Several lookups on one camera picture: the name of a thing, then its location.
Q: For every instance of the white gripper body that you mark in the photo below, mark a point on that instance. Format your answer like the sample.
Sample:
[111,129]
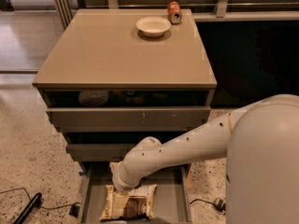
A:
[119,183]

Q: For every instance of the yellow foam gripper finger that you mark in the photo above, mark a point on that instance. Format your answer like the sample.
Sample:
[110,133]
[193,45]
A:
[114,167]

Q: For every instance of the brown chip bag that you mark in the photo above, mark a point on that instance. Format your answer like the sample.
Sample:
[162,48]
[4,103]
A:
[134,204]

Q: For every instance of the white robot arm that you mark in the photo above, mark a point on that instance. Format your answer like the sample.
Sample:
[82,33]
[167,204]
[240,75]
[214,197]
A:
[260,143]

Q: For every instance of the middle grey drawer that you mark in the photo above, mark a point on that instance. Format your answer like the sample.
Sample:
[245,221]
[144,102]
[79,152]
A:
[117,152]

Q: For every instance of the grey drawer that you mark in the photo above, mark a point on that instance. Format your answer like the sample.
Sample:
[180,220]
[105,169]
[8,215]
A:
[171,205]
[128,119]
[117,152]

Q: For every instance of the bottom grey drawer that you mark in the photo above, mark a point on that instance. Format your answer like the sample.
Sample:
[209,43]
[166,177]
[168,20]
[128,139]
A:
[171,205]

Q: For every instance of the top grey drawer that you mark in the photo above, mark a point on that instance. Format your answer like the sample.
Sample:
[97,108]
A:
[128,119]

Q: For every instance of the grey bowl in drawer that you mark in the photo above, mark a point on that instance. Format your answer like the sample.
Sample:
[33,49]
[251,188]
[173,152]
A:
[93,97]

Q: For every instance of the tan drawer cabinet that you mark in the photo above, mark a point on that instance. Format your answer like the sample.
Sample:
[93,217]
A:
[102,50]

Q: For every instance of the black power adapter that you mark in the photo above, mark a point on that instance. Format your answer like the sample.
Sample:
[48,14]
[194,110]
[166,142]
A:
[74,210]

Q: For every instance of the black power strip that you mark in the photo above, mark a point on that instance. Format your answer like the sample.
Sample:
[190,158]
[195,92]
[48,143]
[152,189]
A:
[220,205]

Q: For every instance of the black bar on floor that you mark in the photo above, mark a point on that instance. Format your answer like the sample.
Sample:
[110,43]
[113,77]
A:
[33,203]

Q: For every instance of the white bowl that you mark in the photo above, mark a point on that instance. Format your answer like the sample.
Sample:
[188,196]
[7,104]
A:
[153,26]

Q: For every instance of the orange soda can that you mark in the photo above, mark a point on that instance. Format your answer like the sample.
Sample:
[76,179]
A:
[174,12]

